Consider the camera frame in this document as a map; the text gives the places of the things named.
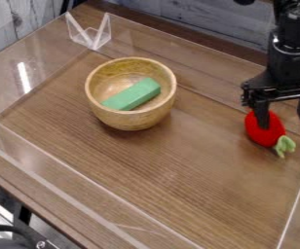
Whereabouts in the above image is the red plush strawberry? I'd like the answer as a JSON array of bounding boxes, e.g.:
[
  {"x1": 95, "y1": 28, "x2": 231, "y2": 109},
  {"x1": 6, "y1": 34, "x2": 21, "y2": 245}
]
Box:
[{"x1": 243, "y1": 111, "x2": 296, "y2": 159}]

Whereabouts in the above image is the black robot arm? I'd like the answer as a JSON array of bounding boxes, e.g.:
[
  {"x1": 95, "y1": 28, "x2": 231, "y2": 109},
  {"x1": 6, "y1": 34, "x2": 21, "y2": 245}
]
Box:
[{"x1": 240, "y1": 0, "x2": 300, "y2": 129}]

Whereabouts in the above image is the black cable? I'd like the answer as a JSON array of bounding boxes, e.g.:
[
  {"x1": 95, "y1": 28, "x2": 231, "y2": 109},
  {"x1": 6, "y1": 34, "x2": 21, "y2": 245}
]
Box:
[{"x1": 0, "y1": 224, "x2": 34, "y2": 249}]

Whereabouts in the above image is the black table leg bracket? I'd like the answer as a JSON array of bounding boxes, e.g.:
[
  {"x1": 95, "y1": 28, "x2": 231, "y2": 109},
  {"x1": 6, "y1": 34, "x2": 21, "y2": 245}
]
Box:
[{"x1": 10, "y1": 200, "x2": 72, "y2": 249}]

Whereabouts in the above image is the clear acrylic tray wall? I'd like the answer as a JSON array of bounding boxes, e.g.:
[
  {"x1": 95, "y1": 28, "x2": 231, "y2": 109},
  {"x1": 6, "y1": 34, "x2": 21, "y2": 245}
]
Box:
[{"x1": 0, "y1": 8, "x2": 300, "y2": 249}]

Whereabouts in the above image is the wooden bowl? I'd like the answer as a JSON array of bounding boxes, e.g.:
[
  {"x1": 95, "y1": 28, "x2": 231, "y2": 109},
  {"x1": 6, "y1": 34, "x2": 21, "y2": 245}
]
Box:
[{"x1": 84, "y1": 56, "x2": 176, "y2": 131}]

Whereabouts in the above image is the green rectangular block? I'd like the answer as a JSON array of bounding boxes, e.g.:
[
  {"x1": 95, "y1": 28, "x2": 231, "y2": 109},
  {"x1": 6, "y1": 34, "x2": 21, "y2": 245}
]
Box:
[{"x1": 100, "y1": 78, "x2": 161, "y2": 111}]

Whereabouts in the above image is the clear acrylic corner bracket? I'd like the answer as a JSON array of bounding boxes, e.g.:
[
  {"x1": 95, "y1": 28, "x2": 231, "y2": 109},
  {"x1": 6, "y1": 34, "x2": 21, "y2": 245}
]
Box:
[{"x1": 65, "y1": 12, "x2": 111, "y2": 51}]

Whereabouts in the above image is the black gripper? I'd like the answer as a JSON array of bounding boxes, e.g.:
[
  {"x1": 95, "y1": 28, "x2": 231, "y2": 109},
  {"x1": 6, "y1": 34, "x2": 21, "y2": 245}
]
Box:
[{"x1": 240, "y1": 70, "x2": 300, "y2": 129}]

